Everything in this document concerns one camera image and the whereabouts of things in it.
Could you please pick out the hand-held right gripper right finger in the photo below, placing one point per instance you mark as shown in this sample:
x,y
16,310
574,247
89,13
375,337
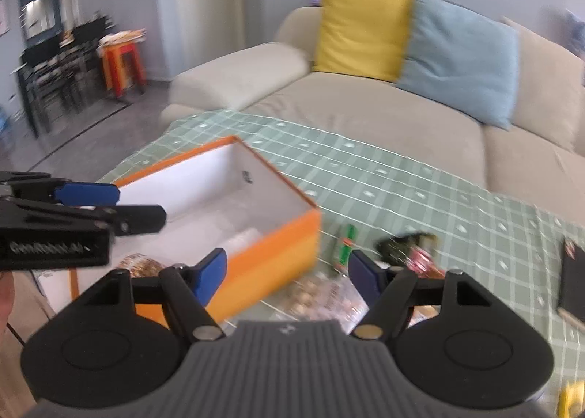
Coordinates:
x,y
361,269

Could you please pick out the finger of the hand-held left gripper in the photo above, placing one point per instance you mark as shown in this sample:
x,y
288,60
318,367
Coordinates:
x,y
137,218
87,194

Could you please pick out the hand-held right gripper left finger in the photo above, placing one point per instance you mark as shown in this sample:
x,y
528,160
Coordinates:
x,y
212,269

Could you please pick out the clear packet of round snacks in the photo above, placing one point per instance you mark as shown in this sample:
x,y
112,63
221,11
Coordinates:
x,y
320,297

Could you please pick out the red snack packet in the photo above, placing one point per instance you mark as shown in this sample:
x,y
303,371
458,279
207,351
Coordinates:
x,y
422,262

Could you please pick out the orange cardboard box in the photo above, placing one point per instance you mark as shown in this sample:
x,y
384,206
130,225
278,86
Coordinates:
x,y
274,240

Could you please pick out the person's left forearm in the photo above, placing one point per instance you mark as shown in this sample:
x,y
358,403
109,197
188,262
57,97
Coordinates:
x,y
5,299

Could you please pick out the green striped snack packet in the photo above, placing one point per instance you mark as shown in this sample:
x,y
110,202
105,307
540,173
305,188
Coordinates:
x,y
345,244

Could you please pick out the dark green snack packet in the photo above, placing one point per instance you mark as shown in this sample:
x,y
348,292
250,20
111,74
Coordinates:
x,y
397,245

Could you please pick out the brown round snack packet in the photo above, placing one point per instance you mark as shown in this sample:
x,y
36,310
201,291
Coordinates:
x,y
139,265

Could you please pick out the green checked tablecloth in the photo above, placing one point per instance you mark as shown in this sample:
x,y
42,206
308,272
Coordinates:
x,y
388,180

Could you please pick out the orange stool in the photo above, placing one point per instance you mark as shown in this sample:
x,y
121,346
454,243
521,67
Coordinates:
x,y
121,66

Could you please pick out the papers on stool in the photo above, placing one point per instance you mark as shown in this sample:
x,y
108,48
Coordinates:
x,y
123,36

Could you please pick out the beige sofa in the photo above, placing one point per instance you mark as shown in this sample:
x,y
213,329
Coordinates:
x,y
347,107

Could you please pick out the blue framed window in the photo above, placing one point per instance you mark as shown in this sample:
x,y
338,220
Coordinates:
x,y
41,2

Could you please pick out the black notebook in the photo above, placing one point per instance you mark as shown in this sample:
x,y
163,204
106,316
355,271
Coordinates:
x,y
573,281

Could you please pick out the white door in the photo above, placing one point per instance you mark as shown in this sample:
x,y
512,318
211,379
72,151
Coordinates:
x,y
205,11

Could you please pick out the light blue cushion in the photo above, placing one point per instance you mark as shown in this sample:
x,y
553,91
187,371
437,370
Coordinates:
x,y
461,57

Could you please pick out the yellow cushion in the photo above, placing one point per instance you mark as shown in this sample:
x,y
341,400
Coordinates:
x,y
361,29

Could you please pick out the yellow packet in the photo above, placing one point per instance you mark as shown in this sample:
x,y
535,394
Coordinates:
x,y
573,399

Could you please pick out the patterned blue cushion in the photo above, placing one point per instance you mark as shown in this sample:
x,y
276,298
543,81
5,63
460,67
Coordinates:
x,y
576,32

